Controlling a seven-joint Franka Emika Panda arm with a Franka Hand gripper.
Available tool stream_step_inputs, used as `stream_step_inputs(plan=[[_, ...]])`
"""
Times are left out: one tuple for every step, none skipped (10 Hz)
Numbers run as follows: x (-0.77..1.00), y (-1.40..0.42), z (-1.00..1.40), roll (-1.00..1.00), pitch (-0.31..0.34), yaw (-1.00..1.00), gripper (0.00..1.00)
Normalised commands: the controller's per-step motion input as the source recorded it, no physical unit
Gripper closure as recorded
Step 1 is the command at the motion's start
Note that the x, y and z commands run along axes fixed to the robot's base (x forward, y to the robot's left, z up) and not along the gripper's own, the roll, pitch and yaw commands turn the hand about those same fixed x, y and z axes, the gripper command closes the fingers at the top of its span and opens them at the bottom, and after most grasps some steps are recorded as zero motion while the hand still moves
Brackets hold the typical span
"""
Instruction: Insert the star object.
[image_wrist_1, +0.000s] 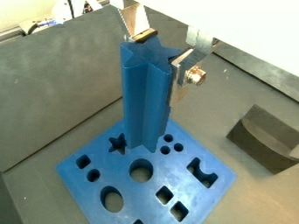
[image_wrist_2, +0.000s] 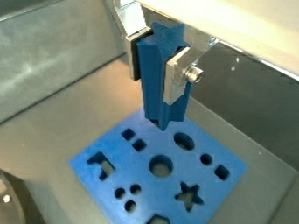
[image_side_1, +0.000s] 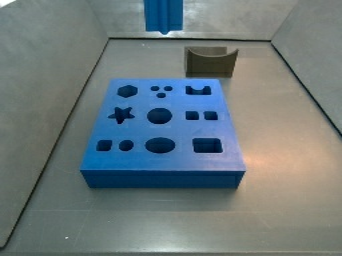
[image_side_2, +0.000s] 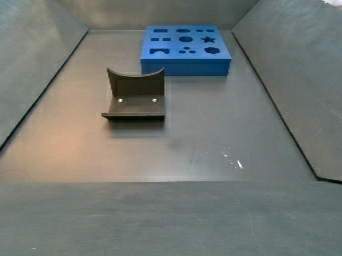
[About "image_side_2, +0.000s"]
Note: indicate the black curved holder stand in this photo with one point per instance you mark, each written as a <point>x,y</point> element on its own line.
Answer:
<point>138,95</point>

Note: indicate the blue shape sorter block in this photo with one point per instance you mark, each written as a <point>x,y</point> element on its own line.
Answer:
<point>187,50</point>

